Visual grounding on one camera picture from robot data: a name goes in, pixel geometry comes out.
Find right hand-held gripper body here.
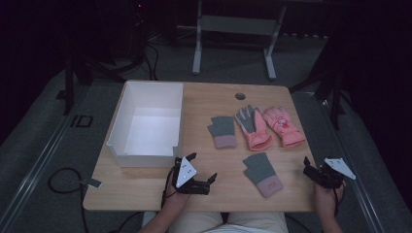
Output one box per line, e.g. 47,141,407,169
310,157,357,189

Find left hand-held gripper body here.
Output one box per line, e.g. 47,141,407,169
170,156,212,196

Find white storage box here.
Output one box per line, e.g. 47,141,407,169
106,81,185,169

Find pink ski glove gray palm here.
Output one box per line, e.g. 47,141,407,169
234,104,273,152

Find person's right hand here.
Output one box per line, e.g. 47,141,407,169
313,180,347,218

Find person's left hand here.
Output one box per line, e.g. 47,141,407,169
161,181,192,210

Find gray knit glove plain cuff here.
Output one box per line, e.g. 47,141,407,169
207,116,238,150

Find pink ski glove red print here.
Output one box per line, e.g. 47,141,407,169
261,106,307,149

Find gray knit glove labelled cuff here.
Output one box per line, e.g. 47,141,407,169
242,152,285,198

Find person's legs in beige pants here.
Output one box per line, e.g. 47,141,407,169
141,211,290,233

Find black tripod stand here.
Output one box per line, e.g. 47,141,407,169
55,45,146,117
289,61,355,131

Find black floor tape marker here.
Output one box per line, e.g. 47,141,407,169
69,114,94,128

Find white metal stand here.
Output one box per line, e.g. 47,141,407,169
191,0,288,82

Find metal floor rail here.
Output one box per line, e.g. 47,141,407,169
319,96,387,233
0,86,90,233

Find right hand-held gripper cable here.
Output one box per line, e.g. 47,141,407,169
332,183,347,217

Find hand-held gripper cable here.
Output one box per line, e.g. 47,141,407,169
332,183,347,217
160,168,179,209

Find left hand-held gripper cable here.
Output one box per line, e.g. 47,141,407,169
160,168,179,209

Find gray metal table bracket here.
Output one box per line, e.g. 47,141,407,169
80,177,103,189

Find black background cables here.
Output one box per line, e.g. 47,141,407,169
141,41,160,82

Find black floor cable loop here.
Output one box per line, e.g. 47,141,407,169
48,167,91,233

